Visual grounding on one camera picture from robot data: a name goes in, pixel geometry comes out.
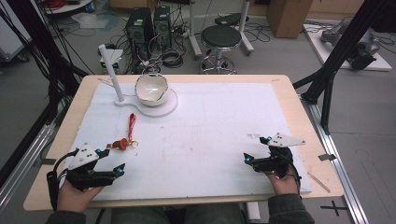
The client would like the coil of black cable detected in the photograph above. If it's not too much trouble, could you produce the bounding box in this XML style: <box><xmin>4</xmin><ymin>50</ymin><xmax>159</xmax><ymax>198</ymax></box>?
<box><xmin>161</xmin><ymin>49</ymin><xmax>185</xmax><ymax>69</ymax></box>

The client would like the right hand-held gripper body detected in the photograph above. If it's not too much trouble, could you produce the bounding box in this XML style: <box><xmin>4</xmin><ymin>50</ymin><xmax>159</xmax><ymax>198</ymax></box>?
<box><xmin>251</xmin><ymin>133</ymin><xmax>306</xmax><ymax>180</ymax></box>

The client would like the person's left hand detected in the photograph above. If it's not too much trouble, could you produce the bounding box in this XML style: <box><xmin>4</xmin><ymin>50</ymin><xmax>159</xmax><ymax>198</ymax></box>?
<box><xmin>57</xmin><ymin>179</ymin><xmax>105</xmax><ymax>215</ymax></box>

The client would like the black metal frame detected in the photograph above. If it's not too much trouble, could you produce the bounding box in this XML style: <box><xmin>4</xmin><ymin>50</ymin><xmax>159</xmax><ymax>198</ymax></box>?
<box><xmin>0</xmin><ymin>0</ymin><xmax>89</xmax><ymax>126</ymax></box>
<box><xmin>292</xmin><ymin>0</ymin><xmax>391</xmax><ymax>136</ymax></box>

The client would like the large black computer tower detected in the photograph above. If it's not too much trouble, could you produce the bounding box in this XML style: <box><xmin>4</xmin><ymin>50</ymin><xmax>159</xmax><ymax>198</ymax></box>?
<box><xmin>124</xmin><ymin>7</ymin><xmax>155</xmax><ymax>61</ymax></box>

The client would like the red strap keychain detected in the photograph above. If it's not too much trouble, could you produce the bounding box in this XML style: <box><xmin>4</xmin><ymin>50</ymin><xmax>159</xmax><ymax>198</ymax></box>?
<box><xmin>106</xmin><ymin>113</ymin><xmax>140</xmax><ymax>152</ymax></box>

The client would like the aluminium floor rail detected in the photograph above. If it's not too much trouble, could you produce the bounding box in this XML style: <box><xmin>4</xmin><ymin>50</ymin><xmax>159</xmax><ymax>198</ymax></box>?
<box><xmin>299</xmin><ymin>93</ymin><xmax>371</xmax><ymax>224</ymax></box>
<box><xmin>0</xmin><ymin>123</ymin><xmax>56</xmax><ymax>213</ymax></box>

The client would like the round white table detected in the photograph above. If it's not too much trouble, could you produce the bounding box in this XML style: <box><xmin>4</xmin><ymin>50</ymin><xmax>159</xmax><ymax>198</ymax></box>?
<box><xmin>42</xmin><ymin>0</ymin><xmax>94</xmax><ymax>15</ymax></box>

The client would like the black tape cross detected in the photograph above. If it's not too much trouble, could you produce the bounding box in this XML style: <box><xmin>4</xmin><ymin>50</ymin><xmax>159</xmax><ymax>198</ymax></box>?
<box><xmin>319</xmin><ymin>200</ymin><xmax>348</xmax><ymax>217</ymax></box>

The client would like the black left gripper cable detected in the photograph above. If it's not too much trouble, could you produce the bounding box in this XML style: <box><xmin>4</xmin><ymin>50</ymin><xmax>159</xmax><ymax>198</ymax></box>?
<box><xmin>46</xmin><ymin>147</ymin><xmax>80</xmax><ymax>213</ymax></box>

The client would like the black round stool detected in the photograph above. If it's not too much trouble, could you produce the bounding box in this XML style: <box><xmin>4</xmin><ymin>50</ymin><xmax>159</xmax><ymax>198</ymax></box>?
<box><xmin>200</xmin><ymin>24</ymin><xmax>245</xmax><ymax>76</ymax></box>

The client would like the thin wooden stick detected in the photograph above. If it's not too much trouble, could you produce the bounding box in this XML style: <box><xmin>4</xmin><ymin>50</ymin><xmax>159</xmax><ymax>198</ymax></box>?
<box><xmin>307</xmin><ymin>172</ymin><xmax>332</xmax><ymax>194</ymax></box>

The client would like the clear plastic sheet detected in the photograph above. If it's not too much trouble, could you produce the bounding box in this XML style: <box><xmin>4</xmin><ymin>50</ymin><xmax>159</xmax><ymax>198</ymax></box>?
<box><xmin>71</xmin><ymin>11</ymin><xmax>121</xmax><ymax>32</ymax></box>

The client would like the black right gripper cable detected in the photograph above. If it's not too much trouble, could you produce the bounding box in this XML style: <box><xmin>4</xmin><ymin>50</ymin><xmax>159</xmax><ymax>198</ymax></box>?
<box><xmin>278</xmin><ymin>151</ymin><xmax>303</xmax><ymax>198</ymax></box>

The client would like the slim black computer tower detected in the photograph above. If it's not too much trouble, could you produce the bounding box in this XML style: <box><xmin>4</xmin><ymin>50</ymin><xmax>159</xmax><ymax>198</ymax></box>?
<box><xmin>152</xmin><ymin>5</ymin><xmax>173</xmax><ymax>50</ymax></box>

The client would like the cardboard box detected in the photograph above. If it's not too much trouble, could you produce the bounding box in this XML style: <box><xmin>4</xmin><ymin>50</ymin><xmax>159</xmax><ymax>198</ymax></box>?
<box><xmin>265</xmin><ymin>0</ymin><xmax>315</xmax><ymax>39</ymax></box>

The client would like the white floor platform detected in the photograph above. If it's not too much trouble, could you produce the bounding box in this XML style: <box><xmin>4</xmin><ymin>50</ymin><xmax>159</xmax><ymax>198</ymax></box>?
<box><xmin>303</xmin><ymin>22</ymin><xmax>393</xmax><ymax>72</ymax></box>

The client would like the person's right hand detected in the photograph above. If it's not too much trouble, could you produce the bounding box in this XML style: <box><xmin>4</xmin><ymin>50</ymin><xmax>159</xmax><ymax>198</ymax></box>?
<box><xmin>265</xmin><ymin>169</ymin><xmax>301</xmax><ymax>197</ymax></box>

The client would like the white stand with pole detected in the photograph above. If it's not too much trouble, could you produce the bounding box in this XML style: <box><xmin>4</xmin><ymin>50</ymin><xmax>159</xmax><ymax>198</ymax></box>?
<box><xmin>98</xmin><ymin>44</ymin><xmax>179</xmax><ymax>119</ymax></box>

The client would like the wooden table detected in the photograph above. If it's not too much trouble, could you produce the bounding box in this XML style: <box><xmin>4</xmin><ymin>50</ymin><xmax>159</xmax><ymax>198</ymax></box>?
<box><xmin>22</xmin><ymin>74</ymin><xmax>346</xmax><ymax>212</ymax></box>

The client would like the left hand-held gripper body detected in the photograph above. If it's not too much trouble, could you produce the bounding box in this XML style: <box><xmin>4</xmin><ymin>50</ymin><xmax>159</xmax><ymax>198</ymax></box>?
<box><xmin>64</xmin><ymin>143</ymin><xmax>116</xmax><ymax>191</ymax></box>

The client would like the flat black pad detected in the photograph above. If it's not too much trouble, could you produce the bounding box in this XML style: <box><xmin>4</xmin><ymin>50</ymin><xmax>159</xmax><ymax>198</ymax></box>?
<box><xmin>214</xmin><ymin>12</ymin><xmax>250</xmax><ymax>27</ymax></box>

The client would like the white camera stand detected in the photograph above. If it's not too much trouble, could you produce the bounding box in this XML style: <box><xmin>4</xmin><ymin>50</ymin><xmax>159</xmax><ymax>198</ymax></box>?
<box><xmin>99</xmin><ymin>49</ymin><xmax>124</xmax><ymax>72</ymax></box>

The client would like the white eggshell-shaped bowl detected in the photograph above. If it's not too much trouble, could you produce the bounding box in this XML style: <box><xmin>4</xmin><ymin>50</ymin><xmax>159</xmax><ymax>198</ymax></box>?
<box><xmin>134</xmin><ymin>73</ymin><xmax>171</xmax><ymax>107</ymax></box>

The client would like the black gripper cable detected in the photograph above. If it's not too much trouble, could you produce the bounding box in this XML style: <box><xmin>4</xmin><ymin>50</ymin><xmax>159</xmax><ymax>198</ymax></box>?
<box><xmin>46</xmin><ymin>147</ymin><xmax>80</xmax><ymax>213</ymax></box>
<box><xmin>278</xmin><ymin>151</ymin><xmax>303</xmax><ymax>198</ymax></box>

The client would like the grey machine on platform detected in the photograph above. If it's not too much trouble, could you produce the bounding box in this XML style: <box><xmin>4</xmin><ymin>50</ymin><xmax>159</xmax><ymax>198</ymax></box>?
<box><xmin>319</xmin><ymin>21</ymin><xmax>381</xmax><ymax>71</ymax></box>

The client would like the white table mat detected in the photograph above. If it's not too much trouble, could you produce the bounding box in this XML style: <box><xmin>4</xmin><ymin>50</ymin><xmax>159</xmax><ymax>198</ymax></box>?
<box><xmin>64</xmin><ymin>81</ymin><xmax>313</xmax><ymax>202</ymax></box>

